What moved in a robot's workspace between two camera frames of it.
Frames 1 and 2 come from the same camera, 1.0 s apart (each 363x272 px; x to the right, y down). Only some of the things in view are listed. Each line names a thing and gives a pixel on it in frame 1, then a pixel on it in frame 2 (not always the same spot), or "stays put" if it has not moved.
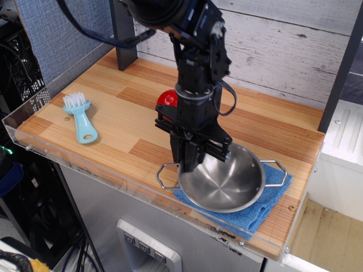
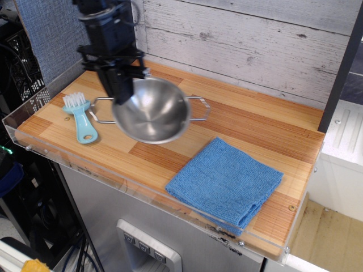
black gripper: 194,128 to 112,51
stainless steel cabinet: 131,233 stays put
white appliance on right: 336,182 stays put
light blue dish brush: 76,104 stays put
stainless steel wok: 223,187 to 156,111
